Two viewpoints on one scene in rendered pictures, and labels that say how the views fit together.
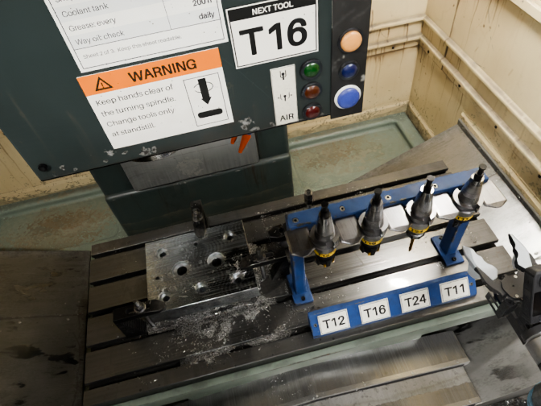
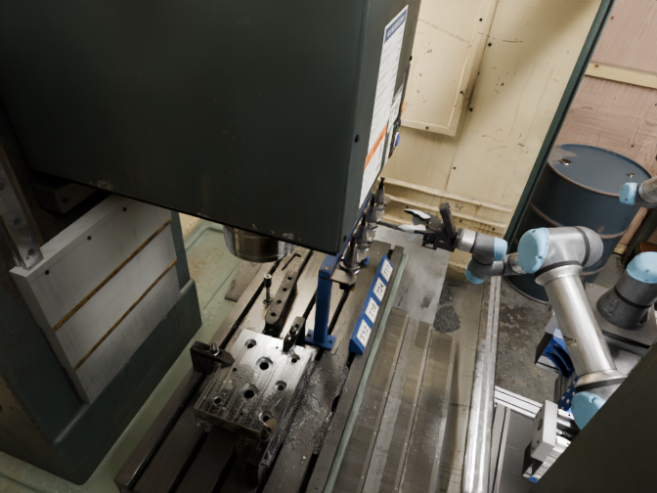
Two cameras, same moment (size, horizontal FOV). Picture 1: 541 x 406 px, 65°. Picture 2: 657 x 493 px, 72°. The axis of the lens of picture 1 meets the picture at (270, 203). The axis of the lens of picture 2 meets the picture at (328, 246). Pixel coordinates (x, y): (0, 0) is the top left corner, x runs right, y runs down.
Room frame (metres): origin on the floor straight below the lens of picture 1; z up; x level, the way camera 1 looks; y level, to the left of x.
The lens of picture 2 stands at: (0.21, 0.84, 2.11)
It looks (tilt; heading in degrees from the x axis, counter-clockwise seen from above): 40 degrees down; 292
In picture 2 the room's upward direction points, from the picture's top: 5 degrees clockwise
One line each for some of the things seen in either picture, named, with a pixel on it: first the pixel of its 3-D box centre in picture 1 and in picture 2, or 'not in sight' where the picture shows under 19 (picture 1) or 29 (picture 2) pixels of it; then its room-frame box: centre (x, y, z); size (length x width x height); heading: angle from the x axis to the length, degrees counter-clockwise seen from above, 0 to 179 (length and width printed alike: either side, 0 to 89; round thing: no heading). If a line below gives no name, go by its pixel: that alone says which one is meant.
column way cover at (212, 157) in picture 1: (178, 118); (120, 286); (1.06, 0.24, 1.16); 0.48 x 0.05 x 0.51; 96
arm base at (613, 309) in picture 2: not in sight; (628, 302); (-0.32, -0.52, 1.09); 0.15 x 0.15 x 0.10
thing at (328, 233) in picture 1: (324, 224); (351, 253); (0.51, -0.10, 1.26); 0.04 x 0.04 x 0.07
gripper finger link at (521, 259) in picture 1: (516, 257); (416, 219); (0.41, -0.49, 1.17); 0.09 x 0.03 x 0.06; 162
